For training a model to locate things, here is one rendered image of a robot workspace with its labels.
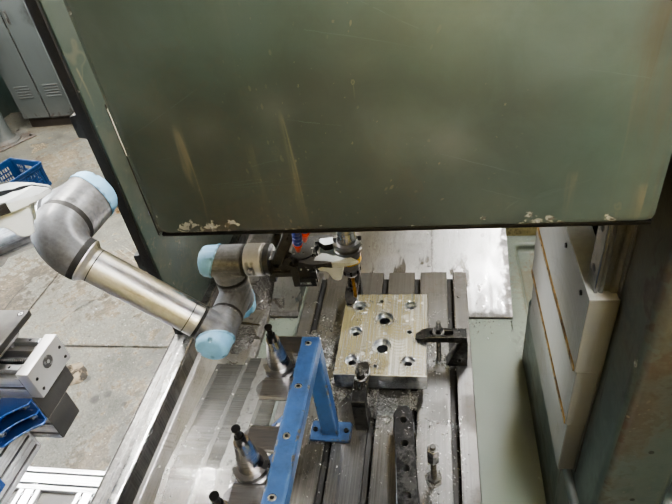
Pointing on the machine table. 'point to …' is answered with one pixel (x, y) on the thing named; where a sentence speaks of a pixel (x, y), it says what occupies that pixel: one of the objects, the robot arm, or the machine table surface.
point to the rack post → (323, 429)
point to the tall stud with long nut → (433, 462)
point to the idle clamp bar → (405, 457)
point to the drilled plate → (397, 374)
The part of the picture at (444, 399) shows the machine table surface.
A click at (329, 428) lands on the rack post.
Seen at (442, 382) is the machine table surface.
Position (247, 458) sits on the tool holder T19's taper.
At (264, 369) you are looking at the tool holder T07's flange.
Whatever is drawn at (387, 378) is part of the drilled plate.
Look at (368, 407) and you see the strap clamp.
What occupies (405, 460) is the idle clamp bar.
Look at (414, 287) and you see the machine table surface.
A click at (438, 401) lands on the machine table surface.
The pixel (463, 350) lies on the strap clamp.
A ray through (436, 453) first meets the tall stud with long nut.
